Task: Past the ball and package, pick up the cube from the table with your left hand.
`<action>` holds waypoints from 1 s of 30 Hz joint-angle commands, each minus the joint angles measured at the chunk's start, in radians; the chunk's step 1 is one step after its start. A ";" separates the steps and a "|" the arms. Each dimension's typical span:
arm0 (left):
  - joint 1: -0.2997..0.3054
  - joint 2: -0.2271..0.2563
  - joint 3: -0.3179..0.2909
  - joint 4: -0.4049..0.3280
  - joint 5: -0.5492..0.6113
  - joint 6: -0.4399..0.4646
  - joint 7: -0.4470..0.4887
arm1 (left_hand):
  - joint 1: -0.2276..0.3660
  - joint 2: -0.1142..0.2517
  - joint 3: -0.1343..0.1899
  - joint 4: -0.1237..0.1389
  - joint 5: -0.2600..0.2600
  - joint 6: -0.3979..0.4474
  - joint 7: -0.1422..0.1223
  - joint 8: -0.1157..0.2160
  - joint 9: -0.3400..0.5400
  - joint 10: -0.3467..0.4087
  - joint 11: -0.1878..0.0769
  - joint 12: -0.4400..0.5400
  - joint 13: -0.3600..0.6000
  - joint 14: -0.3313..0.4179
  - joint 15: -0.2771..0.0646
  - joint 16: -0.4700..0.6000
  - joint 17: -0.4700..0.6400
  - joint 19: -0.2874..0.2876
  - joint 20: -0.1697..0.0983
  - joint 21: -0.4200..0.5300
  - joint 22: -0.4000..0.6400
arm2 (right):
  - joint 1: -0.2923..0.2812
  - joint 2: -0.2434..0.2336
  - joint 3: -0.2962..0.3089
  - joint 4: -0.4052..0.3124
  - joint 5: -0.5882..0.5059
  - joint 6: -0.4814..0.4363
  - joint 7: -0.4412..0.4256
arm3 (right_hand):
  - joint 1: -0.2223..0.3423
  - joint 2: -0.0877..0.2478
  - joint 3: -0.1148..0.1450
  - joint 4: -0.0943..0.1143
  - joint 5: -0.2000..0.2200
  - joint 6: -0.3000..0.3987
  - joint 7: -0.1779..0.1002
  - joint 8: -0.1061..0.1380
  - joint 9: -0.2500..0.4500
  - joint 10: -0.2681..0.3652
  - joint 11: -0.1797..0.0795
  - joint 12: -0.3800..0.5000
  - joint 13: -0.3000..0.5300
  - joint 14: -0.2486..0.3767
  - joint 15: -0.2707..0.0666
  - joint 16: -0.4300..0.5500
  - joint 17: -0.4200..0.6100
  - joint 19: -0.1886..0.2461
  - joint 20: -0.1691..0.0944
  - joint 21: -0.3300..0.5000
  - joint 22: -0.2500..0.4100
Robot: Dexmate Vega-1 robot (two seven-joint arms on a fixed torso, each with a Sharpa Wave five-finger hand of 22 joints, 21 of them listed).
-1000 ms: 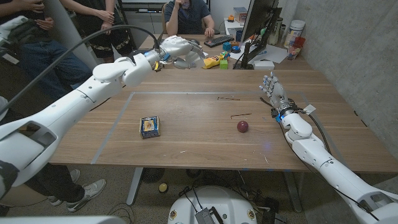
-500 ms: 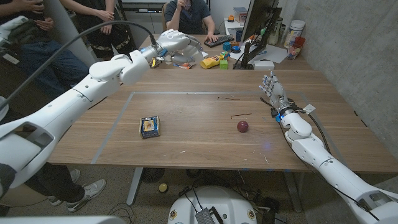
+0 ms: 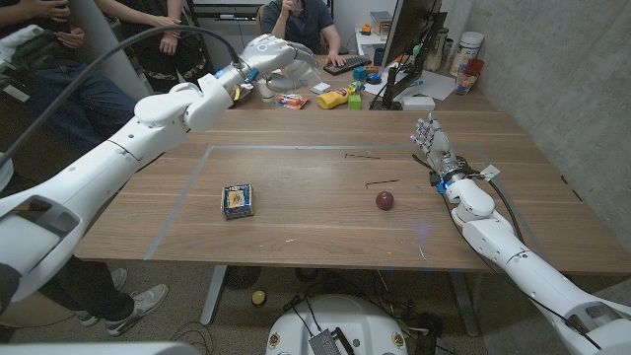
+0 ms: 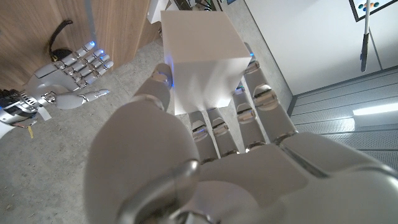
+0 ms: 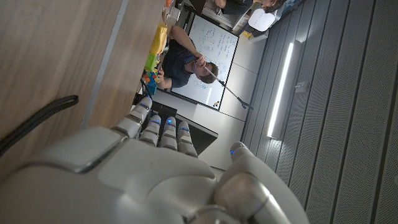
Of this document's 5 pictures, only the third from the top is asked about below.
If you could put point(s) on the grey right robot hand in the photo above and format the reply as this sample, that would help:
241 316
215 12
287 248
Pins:
439 145

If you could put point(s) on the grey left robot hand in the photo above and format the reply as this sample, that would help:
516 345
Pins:
268 51

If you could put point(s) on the white cube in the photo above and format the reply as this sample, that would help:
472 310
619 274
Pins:
303 74

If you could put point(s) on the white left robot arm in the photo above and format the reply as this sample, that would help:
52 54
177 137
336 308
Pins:
123 153

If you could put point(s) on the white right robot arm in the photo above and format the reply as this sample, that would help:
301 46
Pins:
517 261

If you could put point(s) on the dark red ball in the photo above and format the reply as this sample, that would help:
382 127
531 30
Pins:
385 200

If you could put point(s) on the blue cube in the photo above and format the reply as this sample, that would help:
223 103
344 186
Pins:
360 74

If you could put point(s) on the green cube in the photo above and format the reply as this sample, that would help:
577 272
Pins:
354 102

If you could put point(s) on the blue snack package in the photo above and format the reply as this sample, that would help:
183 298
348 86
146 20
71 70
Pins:
237 201

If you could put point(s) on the yellow ball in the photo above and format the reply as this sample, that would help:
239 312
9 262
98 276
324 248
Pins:
259 298

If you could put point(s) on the wooden chair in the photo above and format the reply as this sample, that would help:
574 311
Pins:
259 20

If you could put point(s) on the flat white box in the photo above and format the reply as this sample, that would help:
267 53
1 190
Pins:
418 103

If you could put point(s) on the orange snack packet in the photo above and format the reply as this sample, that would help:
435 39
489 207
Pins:
291 101

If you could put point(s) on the seated person dark blue shirt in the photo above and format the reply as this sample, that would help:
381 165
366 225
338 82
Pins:
315 22

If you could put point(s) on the white wrist tag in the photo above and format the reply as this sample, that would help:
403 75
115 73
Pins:
490 172

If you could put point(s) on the white paper sheets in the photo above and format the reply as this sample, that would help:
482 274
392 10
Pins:
434 84

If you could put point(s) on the small white box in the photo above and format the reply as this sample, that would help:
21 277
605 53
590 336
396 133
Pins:
320 88

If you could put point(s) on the yellow mustard bottle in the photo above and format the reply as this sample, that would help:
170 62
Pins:
332 98

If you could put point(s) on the black keyboard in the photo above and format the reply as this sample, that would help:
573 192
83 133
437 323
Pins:
351 64

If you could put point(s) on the blue black tape roll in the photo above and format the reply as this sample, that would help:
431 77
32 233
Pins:
374 78

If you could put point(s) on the grey drinking bottle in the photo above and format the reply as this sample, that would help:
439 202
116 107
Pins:
436 51

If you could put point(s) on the colourful toy blocks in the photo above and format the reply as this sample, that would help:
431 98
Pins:
356 88

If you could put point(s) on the person in black shorts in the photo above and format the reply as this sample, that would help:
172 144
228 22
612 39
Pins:
172 59

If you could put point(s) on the small white side table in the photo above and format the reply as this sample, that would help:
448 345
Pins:
367 42

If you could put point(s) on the white labelled canister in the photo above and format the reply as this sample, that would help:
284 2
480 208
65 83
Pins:
466 49

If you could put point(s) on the small orange toy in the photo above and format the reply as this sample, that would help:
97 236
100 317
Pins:
366 29

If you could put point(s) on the blue cup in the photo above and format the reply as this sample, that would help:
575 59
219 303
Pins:
378 56

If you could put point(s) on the clear storage box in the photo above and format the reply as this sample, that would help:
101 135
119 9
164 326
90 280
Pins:
381 22

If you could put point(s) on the black monitor with stand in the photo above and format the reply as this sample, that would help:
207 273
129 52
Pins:
409 29

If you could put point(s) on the grey table leg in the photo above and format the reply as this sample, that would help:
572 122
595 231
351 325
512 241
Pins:
464 303
213 296

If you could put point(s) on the person in blue jeans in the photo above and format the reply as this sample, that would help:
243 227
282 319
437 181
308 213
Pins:
84 103

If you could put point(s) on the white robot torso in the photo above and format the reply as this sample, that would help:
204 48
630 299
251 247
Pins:
340 320

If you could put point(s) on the black floor fan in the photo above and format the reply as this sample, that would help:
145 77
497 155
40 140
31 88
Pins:
242 277

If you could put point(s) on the folded grey-green jacket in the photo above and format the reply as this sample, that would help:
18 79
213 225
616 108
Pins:
29 47

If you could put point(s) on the person in black trousers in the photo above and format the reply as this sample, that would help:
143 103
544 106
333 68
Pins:
98 291

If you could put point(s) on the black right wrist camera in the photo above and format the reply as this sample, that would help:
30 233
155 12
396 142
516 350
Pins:
463 163

